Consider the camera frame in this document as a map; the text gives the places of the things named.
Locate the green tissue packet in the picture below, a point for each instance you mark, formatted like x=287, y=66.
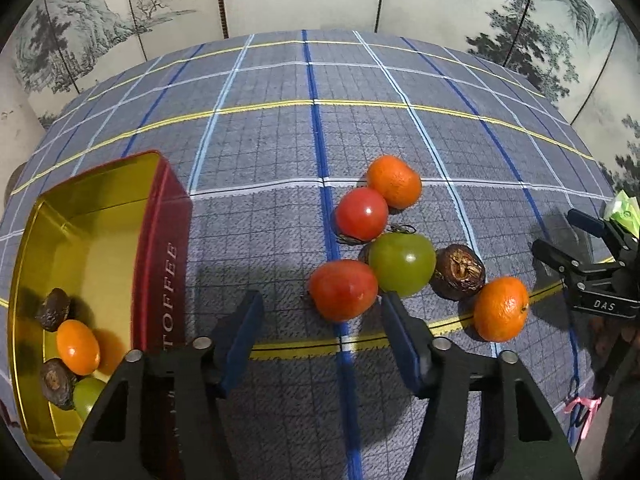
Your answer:
x=625, y=212

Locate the person's right hand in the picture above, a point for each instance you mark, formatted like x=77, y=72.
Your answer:
x=607, y=337

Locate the red tomato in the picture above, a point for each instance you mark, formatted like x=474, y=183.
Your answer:
x=361, y=213
x=342, y=290

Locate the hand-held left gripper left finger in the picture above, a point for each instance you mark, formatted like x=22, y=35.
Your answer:
x=240, y=340

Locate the orange mandarin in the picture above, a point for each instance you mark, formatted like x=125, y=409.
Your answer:
x=393, y=181
x=77, y=347
x=501, y=308

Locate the red and gold tin box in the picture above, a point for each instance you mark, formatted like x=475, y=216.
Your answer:
x=90, y=240

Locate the painted folding screen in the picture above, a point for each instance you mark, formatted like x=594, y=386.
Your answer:
x=100, y=10

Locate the brown round stool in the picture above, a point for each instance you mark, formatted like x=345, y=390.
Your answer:
x=13, y=176

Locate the small green tomato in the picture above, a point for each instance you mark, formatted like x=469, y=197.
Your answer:
x=89, y=396

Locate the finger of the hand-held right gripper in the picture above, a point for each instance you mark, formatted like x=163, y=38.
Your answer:
x=555, y=257
x=595, y=224

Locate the dark brown wrinkled fruit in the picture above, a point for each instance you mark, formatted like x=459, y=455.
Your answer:
x=56, y=384
x=457, y=271
x=52, y=309

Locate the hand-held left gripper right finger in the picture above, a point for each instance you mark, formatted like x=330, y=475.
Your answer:
x=400, y=340

